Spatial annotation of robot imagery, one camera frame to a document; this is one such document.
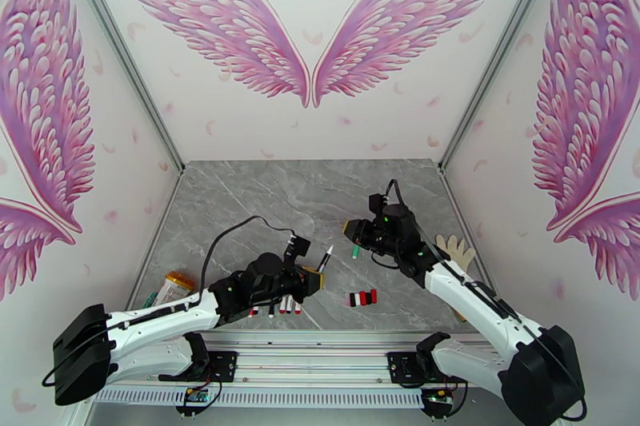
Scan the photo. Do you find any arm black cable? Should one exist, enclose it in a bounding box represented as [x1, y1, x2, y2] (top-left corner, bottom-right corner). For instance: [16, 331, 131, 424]
[386, 179, 451, 261]
[198, 215, 296, 296]

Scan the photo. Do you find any aluminium table edge rail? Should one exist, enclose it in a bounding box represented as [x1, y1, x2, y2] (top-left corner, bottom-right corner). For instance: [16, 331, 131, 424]
[438, 170, 501, 303]
[125, 170, 187, 311]

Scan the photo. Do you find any cream work glove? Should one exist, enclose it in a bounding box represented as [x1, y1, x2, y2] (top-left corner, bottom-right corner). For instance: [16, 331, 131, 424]
[434, 233, 477, 272]

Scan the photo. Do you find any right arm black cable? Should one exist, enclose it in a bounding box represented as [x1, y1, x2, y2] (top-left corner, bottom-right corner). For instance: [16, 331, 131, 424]
[386, 179, 451, 261]

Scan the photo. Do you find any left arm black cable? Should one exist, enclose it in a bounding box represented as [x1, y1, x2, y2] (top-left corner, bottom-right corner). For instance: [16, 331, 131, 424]
[198, 215, 296, 296]

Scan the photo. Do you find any left small circuit board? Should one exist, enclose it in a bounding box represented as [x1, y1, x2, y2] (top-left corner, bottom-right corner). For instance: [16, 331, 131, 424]
[174, 388, 211, 416]

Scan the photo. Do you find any white bottle orange lid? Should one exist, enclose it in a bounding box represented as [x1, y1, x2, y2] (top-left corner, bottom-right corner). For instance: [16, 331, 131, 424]
[152, 270, 196, 309]

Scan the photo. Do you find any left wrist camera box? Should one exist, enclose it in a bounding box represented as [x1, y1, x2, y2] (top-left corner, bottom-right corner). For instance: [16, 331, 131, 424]
[286, 235, 312, 269]

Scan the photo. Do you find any white navy-ink marker pen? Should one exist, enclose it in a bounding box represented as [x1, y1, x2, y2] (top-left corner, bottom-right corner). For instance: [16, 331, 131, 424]
[315, 243, 335, 275]

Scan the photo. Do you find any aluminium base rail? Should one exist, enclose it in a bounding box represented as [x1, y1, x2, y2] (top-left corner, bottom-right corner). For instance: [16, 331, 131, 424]
[77, 331, 556, 387]

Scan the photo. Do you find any right small circuit board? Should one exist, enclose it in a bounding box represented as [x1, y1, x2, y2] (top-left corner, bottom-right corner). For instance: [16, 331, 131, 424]
[421, 388, 457, 419]

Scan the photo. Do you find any small circuit board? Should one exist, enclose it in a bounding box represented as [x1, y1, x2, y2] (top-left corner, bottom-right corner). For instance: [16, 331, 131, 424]
[174, 388, 211, 416]
[421, 388, 457, 419]

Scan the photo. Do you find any aluminium corner post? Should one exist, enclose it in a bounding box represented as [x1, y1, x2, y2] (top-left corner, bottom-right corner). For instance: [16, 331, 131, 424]
[438, 0, 571, 175]
[54, 0, 187, 175]

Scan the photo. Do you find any white perforated strip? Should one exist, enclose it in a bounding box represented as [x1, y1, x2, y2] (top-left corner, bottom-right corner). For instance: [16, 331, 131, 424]
[92, 387, 426, 409]

